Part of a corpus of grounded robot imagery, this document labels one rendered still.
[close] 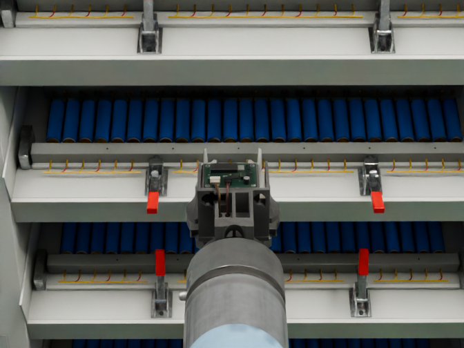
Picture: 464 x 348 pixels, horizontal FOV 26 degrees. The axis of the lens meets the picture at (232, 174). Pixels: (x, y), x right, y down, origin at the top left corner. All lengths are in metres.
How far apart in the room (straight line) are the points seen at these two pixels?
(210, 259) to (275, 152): 0.38
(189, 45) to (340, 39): 0.17
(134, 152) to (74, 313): 0.25
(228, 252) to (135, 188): 0.38
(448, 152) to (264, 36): 0.28
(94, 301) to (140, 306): 0.06
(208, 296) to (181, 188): 0.41
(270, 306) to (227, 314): 0.04
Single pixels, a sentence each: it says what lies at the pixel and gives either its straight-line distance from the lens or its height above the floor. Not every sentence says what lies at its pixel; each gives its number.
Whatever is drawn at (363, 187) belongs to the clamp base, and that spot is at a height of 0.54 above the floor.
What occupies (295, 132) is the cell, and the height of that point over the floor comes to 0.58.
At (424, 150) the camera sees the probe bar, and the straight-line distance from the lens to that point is 1.28.
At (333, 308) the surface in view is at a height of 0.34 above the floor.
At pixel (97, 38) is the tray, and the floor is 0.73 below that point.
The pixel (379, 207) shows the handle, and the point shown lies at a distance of 1.19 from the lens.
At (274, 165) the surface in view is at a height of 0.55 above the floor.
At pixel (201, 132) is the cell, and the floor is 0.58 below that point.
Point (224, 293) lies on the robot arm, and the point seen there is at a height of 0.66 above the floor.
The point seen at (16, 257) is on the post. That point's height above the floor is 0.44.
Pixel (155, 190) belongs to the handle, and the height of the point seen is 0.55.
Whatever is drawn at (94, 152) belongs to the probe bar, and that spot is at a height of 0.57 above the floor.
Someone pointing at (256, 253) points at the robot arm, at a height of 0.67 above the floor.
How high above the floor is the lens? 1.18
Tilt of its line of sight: 31 degrees down
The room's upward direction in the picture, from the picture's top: straight up
